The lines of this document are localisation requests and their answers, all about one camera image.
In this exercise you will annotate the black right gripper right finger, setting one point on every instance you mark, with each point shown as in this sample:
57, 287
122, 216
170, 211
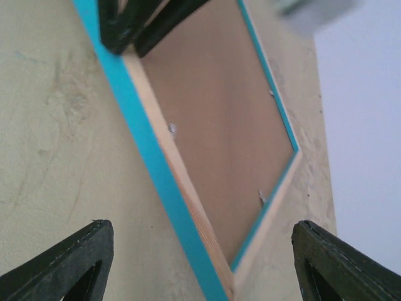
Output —
327, 268

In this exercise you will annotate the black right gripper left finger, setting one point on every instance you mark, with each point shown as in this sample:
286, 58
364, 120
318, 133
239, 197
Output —
76, 268

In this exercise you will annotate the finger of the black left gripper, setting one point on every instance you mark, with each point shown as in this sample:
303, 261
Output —
118, 28
173, 13

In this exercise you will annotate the brown cardboard backing board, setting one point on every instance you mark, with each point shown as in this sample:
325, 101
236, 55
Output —
210, 84

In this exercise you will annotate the teal wooden picture frame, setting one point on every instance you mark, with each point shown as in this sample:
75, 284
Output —
218, 279

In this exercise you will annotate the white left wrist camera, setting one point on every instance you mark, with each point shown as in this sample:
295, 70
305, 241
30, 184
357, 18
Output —
309, 16

